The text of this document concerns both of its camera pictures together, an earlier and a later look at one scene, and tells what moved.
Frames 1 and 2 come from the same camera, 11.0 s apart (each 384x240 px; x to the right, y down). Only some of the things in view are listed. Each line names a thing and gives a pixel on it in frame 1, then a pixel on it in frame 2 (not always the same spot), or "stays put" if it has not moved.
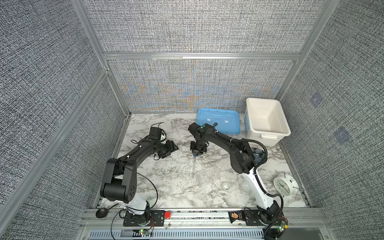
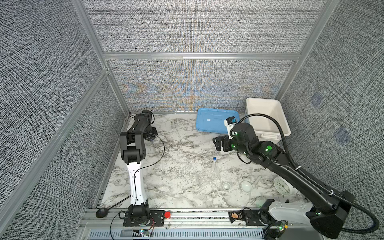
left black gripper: (171, 147) -> (153, 136)
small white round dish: (226, 186) stays put
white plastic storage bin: (265, 121) stays put
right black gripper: (197, 152) -> (219, 143)
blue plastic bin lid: (228, 121) stays put
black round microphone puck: (101, 212) stays put
